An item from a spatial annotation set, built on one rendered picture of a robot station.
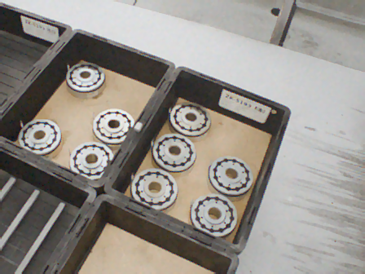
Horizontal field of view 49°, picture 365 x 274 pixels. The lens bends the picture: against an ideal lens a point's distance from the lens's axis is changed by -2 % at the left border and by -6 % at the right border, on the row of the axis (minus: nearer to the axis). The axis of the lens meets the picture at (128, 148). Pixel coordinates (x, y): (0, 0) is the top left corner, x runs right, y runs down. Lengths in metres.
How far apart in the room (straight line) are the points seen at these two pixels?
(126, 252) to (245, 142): 0.41
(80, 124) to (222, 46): 0.65
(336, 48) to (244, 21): 0.60
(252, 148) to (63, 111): 0.49
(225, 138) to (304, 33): 1.89
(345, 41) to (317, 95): 1.53
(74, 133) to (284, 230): 0.59
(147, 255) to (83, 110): 0.41
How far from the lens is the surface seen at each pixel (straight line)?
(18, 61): 1.21
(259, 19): 2.83
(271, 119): 1.05
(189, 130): 1.00
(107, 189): 0.82
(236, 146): 1.03
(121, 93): 1.09
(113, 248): 0.87
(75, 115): 1.05
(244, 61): 1.44
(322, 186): 1.22
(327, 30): 2.95
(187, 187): 0.94
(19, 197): 0.95
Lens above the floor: 1.65
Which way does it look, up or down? 56 degrees down
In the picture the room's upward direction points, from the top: 3 degrees clockwise
